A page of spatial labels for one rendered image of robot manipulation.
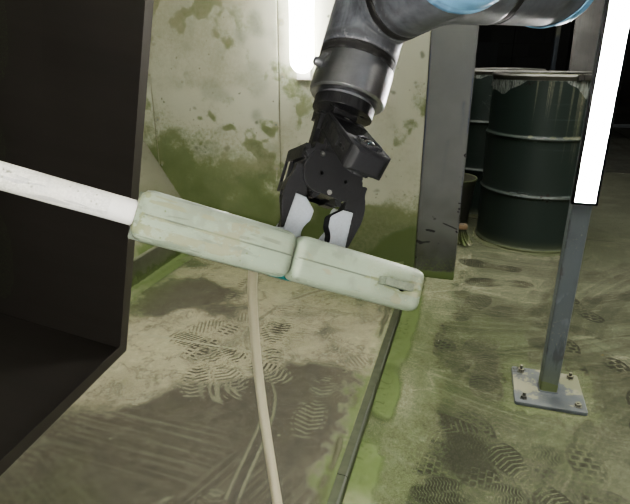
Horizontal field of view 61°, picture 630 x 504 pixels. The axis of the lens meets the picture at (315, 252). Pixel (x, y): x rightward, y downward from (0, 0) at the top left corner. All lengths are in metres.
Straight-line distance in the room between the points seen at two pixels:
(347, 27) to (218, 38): 1.98
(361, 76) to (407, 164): 1.79
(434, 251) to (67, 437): 1.65
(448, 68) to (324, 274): 1.85
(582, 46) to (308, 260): 6.72
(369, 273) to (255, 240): 0.13
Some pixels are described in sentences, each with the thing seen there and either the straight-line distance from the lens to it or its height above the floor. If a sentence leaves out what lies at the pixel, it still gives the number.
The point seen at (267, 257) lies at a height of 0.80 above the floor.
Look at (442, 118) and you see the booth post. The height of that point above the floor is 0.72.
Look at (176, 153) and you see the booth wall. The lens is 2.75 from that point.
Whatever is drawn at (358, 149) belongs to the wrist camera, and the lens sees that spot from 0.51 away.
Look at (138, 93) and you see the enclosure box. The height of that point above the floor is 0.92.
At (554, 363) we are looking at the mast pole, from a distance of 1.76.
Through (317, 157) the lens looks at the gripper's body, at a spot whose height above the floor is 0.87.
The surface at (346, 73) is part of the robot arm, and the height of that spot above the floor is 0.96.
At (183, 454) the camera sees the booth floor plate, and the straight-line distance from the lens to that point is 1.45.
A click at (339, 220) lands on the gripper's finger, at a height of 0.81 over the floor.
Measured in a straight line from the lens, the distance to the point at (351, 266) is 0.55.
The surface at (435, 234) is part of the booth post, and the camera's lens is 2.45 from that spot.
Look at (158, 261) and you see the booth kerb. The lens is 2.50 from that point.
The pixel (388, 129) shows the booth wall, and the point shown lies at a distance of 2.37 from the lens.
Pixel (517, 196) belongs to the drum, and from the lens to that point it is 2.89.
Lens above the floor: 0.98
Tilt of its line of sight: 21 degrees down
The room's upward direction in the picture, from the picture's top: straight up
